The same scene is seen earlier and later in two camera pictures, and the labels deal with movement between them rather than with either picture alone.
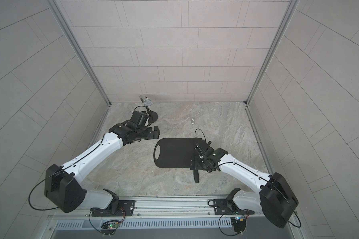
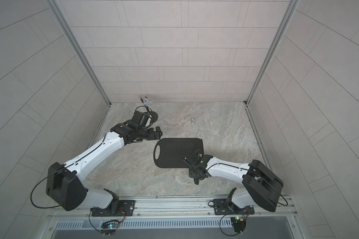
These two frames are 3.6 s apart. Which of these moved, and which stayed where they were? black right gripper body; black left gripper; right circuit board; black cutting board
Moved: black right gripper body
Stayed: black cutting board; black left gripper; right circuit board
